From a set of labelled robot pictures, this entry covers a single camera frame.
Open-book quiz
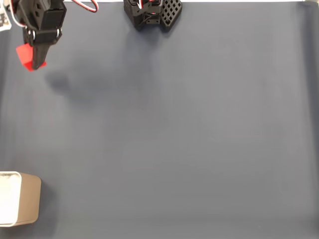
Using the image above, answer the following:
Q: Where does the red cube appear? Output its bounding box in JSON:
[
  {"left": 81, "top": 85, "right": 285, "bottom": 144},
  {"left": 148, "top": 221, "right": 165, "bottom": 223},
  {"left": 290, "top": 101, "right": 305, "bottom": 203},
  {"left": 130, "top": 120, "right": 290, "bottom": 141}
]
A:
[{"left": 15, "top": 43, "right": 47, "bottom": 72}]

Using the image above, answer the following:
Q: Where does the white beige box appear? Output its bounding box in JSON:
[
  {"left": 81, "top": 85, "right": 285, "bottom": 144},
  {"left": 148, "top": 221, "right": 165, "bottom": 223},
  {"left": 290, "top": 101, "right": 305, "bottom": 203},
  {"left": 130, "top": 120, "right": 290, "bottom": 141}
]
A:
[{"left": 0, "top": 171, "right": 42, "bottom": 227}]

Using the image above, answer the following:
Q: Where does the grey table mat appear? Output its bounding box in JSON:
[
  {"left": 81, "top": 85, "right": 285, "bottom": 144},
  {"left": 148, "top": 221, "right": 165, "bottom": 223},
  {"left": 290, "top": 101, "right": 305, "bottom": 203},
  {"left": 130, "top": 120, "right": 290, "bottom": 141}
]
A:
[{"left": 0, "top": 1, "right": 319, "bottom": 239}]

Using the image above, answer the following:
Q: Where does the red white servo cable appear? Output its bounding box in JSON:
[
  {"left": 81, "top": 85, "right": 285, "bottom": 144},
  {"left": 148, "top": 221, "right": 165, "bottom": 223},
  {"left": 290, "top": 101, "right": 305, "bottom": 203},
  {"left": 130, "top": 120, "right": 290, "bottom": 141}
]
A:
[
  {"left": 71, "top": 0, "right": 99, "bottom": 13},
  {"left": 134, "top": 0, "right": 154, "bottom": 9},
  {"left": 10, "top": 0, "right": 27, "bottom": 28}
]

